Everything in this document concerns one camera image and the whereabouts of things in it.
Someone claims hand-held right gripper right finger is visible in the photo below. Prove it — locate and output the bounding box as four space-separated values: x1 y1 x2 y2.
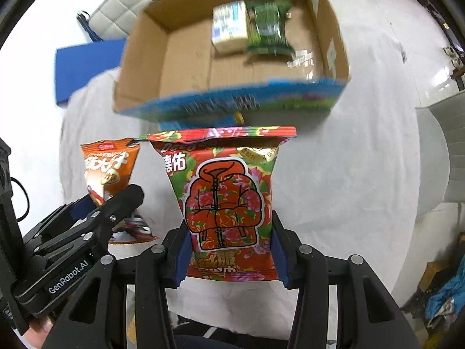
270 211 418 349

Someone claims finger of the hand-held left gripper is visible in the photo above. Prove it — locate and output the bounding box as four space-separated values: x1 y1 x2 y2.
31 184 145 259
22 194 98 243

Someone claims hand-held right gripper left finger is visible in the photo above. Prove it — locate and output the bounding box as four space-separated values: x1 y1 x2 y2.
44 225 190 349

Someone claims orange snack packet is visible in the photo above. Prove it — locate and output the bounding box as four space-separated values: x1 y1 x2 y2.
80 137 160 244

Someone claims red floral tissue packet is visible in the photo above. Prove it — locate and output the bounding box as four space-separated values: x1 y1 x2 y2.
134 127 298 283

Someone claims cardboard box with blue edge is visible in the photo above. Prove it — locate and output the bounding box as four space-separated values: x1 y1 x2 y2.
112 0 352 123

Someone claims person's left hand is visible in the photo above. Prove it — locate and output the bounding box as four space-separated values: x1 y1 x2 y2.
22 314 57 349

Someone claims blue flat board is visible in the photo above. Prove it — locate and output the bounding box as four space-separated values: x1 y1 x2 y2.
55 38 128 109

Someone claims white tablecloth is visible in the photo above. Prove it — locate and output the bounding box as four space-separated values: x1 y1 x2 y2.
60 7 448 337

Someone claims yellow wooden box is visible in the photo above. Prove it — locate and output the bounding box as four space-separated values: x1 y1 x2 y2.
421 260 451 292

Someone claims blue cloth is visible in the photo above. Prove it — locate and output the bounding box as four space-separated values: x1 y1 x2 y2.
425 269 465 331

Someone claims white padded chair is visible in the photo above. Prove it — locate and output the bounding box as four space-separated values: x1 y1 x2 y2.
89 0 159 40

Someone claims white plastic chair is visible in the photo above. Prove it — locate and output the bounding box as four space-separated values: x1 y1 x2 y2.
415 92 465 213

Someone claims pale yellow tissue pack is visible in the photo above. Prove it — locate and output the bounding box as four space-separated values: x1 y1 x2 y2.
211 1 252 54

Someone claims green tissue pack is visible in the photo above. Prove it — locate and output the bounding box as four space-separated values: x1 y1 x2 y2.
246 0 296 55

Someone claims black cable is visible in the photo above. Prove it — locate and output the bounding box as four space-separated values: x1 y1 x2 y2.
10 177 30 223

